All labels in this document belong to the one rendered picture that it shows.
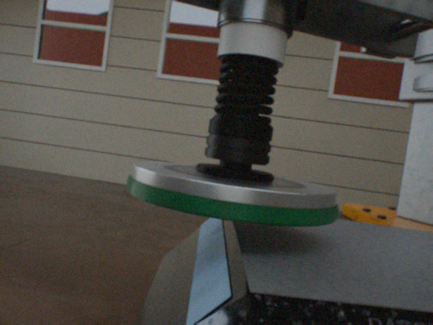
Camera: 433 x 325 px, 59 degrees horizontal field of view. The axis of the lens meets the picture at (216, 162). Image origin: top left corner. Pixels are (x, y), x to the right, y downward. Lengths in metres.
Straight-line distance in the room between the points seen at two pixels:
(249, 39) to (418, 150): 1.03
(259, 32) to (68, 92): 6.96
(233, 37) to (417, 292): 0.27
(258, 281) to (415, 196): 1.10
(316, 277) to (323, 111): 6.21
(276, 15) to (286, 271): 0.23
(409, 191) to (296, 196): 1.05
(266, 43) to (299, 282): 0.22
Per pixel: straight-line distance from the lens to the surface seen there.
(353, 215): 1.39
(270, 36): 0.39
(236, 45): 0.39
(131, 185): 0.37
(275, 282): 0.28
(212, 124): 0.39
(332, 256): 0.38
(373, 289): 0.31
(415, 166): 1.35
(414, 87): 1.35
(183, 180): 0.32
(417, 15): 0.45
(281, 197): 0.32
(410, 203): 1.36
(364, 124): 6.60
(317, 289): 0.28
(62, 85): 7.37
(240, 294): 0.27
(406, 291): 0.33
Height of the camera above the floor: 0.94
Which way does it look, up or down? 3 degrees down
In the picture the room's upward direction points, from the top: 8 degrees clockwise
